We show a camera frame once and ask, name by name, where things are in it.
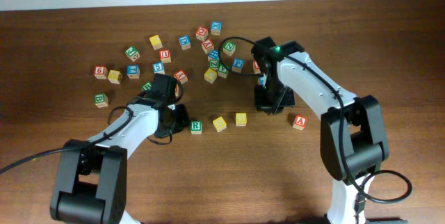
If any yellow S wooden block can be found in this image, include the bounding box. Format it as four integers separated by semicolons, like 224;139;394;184
213;116;227;132

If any blue 5 wooden block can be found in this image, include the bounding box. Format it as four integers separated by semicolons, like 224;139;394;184
152;63;165;74

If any blue H wooden block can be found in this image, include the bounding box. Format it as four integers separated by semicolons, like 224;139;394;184
208;49;219;61

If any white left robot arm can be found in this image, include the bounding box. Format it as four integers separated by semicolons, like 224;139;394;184
49;74;184;224

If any green J wooden block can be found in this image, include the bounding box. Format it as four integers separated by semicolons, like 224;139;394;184
124;46;140;62

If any green N wooden block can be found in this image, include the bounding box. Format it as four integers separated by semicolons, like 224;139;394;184
222;41;236;56

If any yellow W wooden block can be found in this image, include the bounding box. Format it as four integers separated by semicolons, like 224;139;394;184
107;70;122;84

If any blue X wooden block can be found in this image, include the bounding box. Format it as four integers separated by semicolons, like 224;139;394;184
211;21;222;35

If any yellow C wooden block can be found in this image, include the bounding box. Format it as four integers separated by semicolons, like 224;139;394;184
204;68;218;83

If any red I wooden block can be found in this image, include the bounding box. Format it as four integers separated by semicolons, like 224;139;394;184
175;84;180;98

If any blue I wooden block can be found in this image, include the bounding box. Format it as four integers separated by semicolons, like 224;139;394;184
127;65;140;79

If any green B left block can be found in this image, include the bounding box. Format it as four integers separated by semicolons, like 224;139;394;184
94;93;108;108

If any red Q wooden block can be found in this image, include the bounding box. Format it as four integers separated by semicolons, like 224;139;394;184
195;26;209;41

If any red A wooden block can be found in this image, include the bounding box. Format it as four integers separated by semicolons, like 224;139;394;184
293;115;307;130

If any green V wooden block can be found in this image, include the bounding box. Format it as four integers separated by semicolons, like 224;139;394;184
217;64;229;79

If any red U wooden block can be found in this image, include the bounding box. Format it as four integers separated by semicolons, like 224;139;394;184
159;49;171;63

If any yellow top wooden block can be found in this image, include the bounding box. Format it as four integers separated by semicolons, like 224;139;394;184
149;35;163;50

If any green R wooden block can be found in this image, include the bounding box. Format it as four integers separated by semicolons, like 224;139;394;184
190;121;202;135

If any green Z wooden block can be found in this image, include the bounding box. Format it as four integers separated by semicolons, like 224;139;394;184
209;60;220;71

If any blue P wooden block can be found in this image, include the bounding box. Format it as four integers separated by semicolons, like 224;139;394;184
232;58;244;73

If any red K wooden block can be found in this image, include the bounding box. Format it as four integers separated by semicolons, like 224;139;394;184
174;70;188;84

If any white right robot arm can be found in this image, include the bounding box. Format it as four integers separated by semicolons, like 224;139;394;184
251;37;389;223

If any red E wooden block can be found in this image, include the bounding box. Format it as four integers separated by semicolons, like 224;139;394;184
252;61;261;74

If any red 6 wooden block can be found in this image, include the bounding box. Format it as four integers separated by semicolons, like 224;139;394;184
93;65;108;79

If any green B wooden block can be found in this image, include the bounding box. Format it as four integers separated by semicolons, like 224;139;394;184
141;81;152;91

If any blue D wooden block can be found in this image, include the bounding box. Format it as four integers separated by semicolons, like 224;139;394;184
179;35;191;50

